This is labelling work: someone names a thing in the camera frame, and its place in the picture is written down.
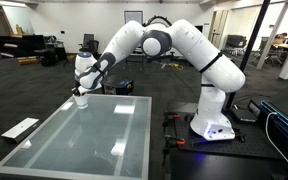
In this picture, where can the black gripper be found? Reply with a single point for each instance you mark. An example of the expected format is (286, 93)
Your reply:
(76, 92)

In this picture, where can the white paper cup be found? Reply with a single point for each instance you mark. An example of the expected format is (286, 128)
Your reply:
(81, 101)

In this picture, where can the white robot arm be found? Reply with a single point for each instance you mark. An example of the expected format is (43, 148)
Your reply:
(219, 75)

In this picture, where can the black office chair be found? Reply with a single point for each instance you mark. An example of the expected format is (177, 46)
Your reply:
(89, 44)

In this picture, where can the black computer case on floor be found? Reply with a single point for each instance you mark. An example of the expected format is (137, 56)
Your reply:
(115, 85)

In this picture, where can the white flat box on floor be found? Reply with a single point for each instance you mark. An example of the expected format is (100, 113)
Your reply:
(20, 131)

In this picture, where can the black desk left background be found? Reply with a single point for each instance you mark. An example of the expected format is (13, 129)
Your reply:
(20, 46)

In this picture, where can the orange clamp far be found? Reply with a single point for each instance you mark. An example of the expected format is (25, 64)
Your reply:
(167, 117)

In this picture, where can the orange clamp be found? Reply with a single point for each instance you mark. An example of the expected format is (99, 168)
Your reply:
(171, 142)
(167, 117)

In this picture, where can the orange clamp near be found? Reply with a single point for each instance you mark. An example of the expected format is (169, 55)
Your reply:
(171, 142)

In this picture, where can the black box with blue light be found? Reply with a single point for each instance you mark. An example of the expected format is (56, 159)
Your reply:
(272, 115)

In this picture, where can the glass table frame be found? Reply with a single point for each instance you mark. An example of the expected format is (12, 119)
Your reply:
(107, 140)

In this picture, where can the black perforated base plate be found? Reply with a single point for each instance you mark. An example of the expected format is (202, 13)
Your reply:
(250, 141)

